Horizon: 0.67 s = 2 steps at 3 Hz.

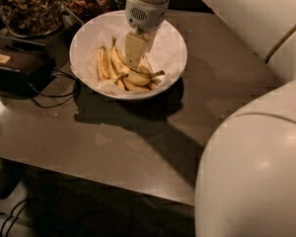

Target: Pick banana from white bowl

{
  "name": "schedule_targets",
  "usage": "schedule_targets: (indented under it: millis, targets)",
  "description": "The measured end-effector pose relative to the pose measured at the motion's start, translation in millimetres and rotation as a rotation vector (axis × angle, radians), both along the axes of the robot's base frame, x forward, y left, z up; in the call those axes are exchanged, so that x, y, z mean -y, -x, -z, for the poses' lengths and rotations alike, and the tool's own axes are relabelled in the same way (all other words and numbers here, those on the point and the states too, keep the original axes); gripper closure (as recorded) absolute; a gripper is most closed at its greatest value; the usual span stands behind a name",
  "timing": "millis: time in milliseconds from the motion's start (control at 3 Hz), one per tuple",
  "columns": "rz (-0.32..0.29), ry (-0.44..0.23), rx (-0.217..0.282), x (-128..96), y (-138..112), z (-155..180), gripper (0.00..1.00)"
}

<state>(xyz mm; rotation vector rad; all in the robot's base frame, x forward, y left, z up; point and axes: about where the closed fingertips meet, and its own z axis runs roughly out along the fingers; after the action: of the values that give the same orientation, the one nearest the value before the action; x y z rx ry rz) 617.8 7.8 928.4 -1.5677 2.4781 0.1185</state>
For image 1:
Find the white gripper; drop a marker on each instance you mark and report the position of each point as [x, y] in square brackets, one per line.
[145, 14]

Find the large curved yellow banana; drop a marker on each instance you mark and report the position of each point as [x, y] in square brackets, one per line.
[132, 76]

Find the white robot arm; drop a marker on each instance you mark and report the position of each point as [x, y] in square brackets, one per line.
[246, 180]

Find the back right banana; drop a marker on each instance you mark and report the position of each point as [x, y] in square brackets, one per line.
[145, 68]

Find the leftmost spotted banana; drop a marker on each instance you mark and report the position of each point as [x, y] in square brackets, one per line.
[102, 64]

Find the white bowl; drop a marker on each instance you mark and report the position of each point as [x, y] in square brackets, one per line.
[85, 40]

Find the lower front banana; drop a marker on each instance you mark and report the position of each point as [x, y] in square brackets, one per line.
[129, 86]

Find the dark metal stand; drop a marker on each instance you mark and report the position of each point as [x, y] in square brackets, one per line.
[56, 45]

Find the glass jar of nuts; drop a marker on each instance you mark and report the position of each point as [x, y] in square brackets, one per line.
[31, 18]

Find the black device with label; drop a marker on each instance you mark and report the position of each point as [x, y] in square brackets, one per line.
[25, 73]

